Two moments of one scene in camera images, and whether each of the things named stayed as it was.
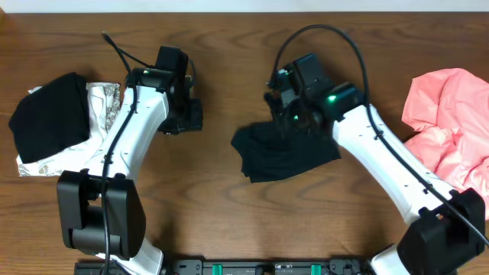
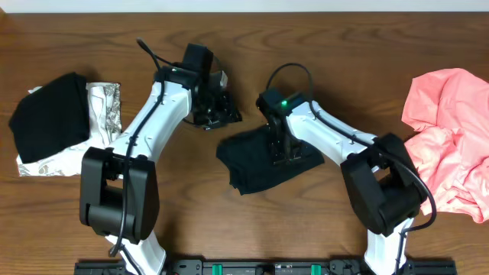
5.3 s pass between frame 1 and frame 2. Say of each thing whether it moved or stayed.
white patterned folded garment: stayed
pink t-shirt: stayed
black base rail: stayed
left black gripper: moved
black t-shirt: moved
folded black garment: stayed
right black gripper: moved
